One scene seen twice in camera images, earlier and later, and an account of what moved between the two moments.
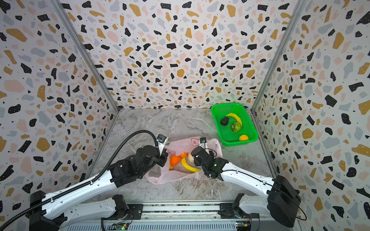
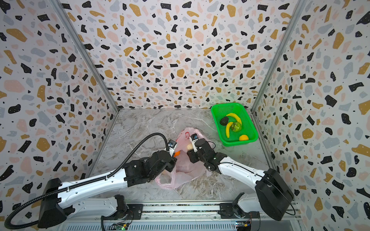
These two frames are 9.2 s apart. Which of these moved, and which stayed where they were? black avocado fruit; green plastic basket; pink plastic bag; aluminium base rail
Moved: pink plastic bag
Stayed: black avocado fruit; aluminium base rail; green plastic basket
